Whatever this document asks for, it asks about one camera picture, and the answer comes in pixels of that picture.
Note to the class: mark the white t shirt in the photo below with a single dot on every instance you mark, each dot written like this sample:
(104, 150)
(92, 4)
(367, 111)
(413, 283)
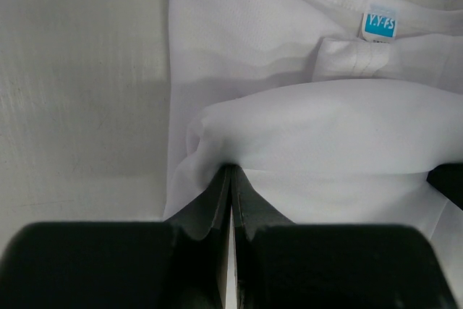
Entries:
(335, 109)

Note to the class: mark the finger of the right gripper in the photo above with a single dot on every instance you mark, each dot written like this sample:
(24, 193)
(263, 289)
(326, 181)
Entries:
(448, 180)

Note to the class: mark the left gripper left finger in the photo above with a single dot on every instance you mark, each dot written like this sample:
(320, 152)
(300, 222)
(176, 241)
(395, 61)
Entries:
(176, 263)

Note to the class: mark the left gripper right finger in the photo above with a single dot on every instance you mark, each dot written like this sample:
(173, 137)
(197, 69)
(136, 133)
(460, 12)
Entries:
(281, 264)

